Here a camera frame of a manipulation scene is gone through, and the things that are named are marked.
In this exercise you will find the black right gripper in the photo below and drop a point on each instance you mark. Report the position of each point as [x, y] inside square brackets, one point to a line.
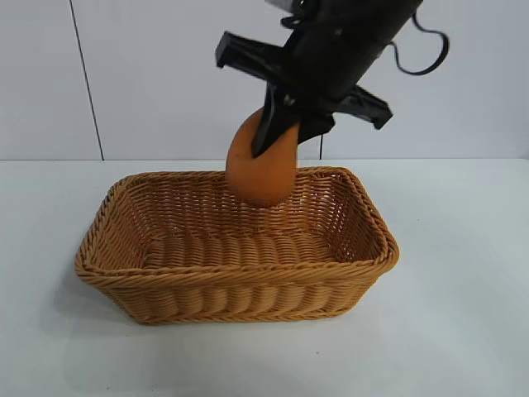
[339, 54]

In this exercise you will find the knobbed orange fruit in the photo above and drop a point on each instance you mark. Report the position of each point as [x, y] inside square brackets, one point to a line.
[264, 182]

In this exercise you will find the tan woven wicker basket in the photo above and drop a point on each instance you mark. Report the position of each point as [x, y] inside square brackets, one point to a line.
[231, 293]

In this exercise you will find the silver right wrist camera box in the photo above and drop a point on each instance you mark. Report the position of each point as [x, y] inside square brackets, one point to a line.
[285, 2]

